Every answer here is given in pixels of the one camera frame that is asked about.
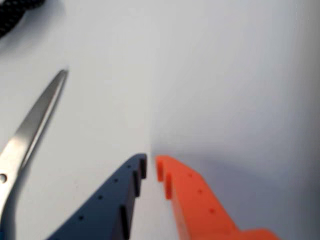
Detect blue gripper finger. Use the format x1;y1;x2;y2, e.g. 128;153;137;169
46;153;148;240

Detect black braided USB cable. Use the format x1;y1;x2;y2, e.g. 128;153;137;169
0;0;47;41

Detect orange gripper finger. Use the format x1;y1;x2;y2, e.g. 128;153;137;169
155;154;280;240

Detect teal handled scissors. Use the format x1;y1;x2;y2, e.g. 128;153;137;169
0;69;69;240

